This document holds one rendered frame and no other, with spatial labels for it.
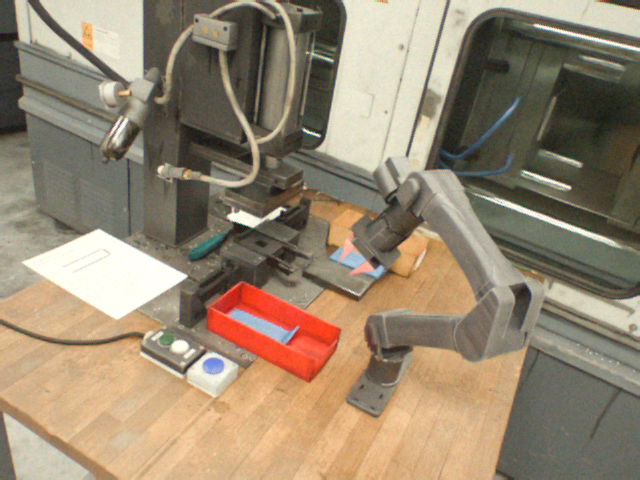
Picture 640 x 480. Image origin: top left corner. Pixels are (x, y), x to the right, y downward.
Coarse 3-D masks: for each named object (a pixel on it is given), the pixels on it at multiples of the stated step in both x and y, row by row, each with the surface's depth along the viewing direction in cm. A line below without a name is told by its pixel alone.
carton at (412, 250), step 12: (348, 216) 154; (360, 216) 152; (336, 228) 143; (348, 228) 155; (336, 240) 145; (408, 240) 148; (420, 240) 146; (408, 252) 149; (420, 252) 147; (396, 264) 139; (408, 264) 137; (408, 276) 139
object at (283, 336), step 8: (232, 312) 114; (240, 312) 115; (240, 320) 112; (248, 320) 113; (256, 320) 113; (256, 328) 111; (264, 328) 111; (272, 328) 112; (296, 328) 109; (272, 336) 110; (280, 336) 110; (288, 336) 108
